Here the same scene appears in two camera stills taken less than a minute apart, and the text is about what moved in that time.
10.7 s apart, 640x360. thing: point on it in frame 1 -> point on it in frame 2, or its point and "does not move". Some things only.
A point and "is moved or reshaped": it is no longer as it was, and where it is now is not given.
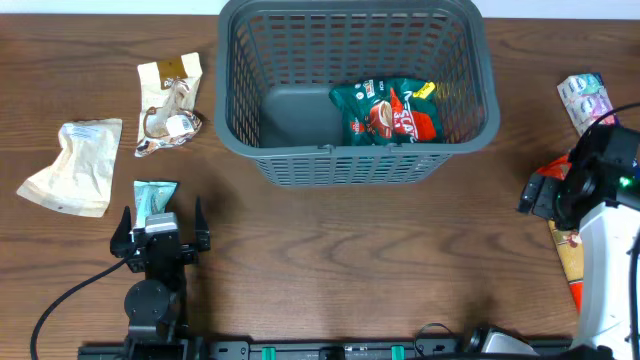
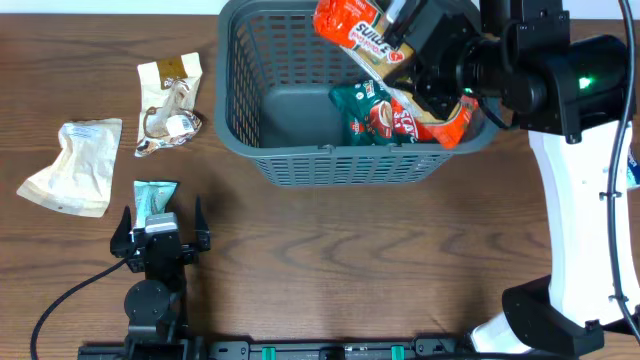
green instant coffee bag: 389,111 does not move
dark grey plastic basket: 277,63 does not move
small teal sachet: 151,197 does not move
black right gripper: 538,198 -> 425,93
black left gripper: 123,242 does not move
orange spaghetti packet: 568,244 is moved or reshaped
